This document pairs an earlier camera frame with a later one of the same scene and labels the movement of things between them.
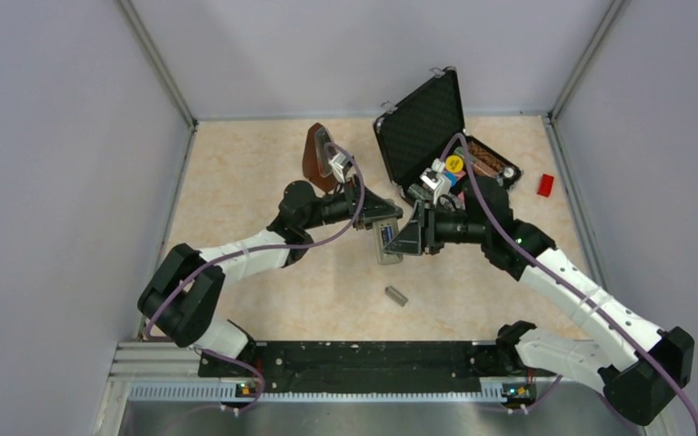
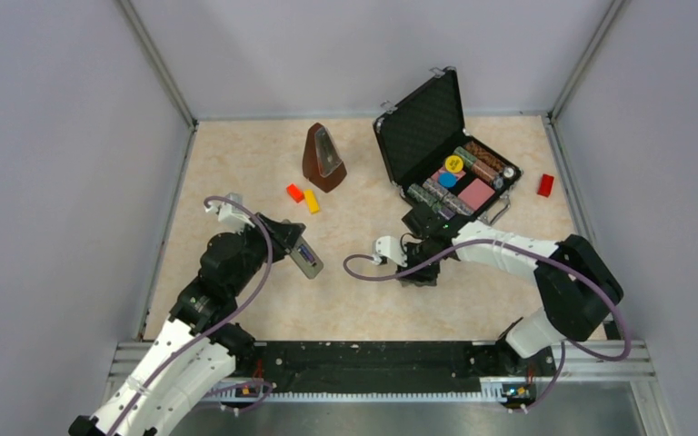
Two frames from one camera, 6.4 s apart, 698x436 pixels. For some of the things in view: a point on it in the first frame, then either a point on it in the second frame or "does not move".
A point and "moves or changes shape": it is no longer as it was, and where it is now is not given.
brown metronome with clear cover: x=316 y=167 does not move
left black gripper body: x=353 y=191 → x=279 y=246
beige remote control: x=383 y=232 → x=311 y=269
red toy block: x=545 y=185 does not move
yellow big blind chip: x=454 y=163 does not move
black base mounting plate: x=368 y=365 does not move
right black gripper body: x=428 y=240 → x=426 y=273
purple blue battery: x=387 y=233 moves or changes shape
